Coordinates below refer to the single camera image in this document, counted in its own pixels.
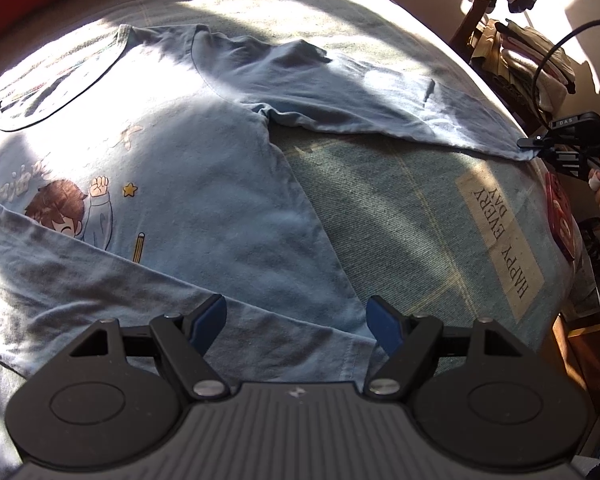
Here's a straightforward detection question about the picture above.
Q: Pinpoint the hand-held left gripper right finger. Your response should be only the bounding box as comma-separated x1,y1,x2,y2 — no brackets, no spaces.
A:
362,295,531,401

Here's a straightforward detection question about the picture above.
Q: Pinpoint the brown wooden box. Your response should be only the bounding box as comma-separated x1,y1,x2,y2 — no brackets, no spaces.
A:
552,312,600,411

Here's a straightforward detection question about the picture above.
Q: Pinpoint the red phone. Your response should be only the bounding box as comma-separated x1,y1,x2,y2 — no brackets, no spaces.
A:
544,170,578,263

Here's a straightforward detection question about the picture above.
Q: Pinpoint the grey-green plaid bed sheet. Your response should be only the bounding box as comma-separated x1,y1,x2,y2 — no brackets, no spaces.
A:
0,0,581,391

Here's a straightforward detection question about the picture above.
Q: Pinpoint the black cable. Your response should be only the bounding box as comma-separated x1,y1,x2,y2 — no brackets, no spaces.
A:
531,19,600,128

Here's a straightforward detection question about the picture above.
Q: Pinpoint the light blue cartoon-print shirt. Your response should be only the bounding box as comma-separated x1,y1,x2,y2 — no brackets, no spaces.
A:
0,24,543,480

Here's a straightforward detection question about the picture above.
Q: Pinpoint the beige folded clothes pile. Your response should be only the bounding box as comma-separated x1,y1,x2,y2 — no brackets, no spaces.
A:
472,17,578,121

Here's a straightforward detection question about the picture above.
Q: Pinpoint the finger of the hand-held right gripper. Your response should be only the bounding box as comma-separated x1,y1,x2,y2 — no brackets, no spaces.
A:
517,132,556,150

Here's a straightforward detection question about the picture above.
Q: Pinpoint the wooden chair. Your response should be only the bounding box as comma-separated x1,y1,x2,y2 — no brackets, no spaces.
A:
447,0,486,61

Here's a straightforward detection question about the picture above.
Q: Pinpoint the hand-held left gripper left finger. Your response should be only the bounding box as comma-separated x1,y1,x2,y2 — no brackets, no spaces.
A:
62,294,231,401

